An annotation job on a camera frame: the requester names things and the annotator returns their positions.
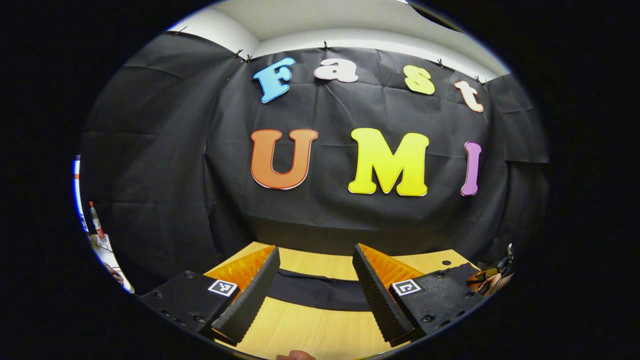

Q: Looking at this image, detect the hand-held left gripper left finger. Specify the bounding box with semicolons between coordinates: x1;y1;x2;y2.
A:
141;245;281;346

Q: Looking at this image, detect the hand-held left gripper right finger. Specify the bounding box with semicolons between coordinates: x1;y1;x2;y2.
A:
352;243;485;347

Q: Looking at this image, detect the white side table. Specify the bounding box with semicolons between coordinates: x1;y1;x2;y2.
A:
90;232;135;294

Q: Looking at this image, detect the black backdrop cloth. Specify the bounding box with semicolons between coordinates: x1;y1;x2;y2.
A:
77;30;551;296

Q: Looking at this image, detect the red bottle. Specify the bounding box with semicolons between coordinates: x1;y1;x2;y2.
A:
89;201;106;240

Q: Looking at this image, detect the white printed panel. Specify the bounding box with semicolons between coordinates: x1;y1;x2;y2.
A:
73;155;90;234

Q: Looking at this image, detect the row of black cloth clips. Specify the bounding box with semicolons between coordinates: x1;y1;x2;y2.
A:
174;26;488;86

